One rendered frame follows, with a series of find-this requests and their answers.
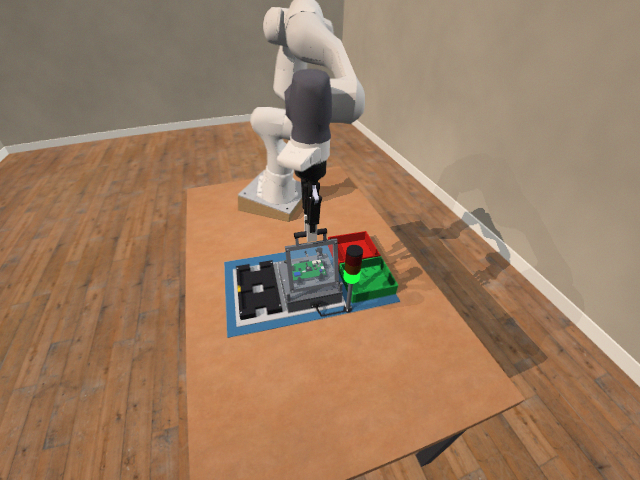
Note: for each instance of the green bin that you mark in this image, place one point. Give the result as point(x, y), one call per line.
point(375, 280)

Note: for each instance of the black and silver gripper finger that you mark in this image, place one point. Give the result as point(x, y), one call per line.
point(304, 203)
point(313, 212)

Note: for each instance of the red open-top bin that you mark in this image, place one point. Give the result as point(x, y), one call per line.
point(359, 238)

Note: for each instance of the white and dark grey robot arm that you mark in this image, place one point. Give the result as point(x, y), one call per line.
point(307, 95)

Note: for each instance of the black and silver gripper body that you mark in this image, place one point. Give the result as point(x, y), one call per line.
point(312, 175)

